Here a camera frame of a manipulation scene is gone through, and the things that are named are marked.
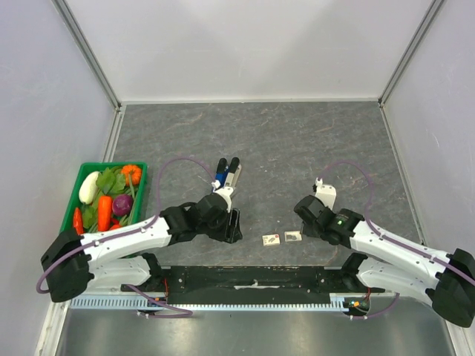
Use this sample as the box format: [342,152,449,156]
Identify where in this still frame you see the blue stapler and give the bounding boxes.
[214,157,228,188]

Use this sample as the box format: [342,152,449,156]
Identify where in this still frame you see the light blue cable duct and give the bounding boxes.
[70,294,366,312]

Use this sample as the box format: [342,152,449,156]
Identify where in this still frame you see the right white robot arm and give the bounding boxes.
[294,195,474,328]

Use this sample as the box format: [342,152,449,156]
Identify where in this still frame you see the white staple box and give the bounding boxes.
[284,231,302,242]

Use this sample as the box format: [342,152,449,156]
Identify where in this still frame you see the white toy eggplant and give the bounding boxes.
[78,171,100,205]

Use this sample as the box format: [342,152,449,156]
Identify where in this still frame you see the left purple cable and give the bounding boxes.
[36,158,220,319]

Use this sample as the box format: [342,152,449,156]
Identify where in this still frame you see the staple box with red mark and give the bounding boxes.
[262,234,281,246]

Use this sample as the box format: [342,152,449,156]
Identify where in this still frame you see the red toy chili pepper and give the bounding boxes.
[73,207,85,235]

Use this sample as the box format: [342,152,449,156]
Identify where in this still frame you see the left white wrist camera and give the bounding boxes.
[211,180,235,213]

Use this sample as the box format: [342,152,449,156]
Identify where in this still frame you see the orange toy pumpkin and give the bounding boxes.
[120,165,143,186]

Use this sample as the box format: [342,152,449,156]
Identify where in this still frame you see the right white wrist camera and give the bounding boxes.
[314,177,337,210]

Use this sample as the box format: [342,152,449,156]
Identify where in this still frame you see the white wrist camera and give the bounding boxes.
[211,180,235,213]
[314,177,337,210]

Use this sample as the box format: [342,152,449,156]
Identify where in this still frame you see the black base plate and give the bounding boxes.
[138,266,367,303]

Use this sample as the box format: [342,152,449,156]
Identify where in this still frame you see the green toy leafy vegetable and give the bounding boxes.
[96,166,126,195]

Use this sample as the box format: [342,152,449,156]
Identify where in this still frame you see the green plastic bin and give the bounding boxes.
[60,162,148,233]

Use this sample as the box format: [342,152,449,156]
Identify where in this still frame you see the green toy beans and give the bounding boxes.
[118,214,133,227]

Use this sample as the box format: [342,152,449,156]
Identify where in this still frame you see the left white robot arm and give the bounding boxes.
[36,190,243,303]

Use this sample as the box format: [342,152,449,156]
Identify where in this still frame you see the orange toy carrot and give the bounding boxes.
[97,195,113,231]

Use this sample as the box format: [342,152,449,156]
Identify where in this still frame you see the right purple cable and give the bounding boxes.
[318,160,475,320]

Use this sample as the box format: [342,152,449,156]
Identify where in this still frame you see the beige black stapler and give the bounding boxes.
[224,157,241,188]

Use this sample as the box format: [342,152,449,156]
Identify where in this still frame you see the purple toy onion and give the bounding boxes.
[112,194,134,217]

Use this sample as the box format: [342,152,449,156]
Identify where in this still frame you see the purple cable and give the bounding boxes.
[318,160,475,320]
[36,158,220,319]

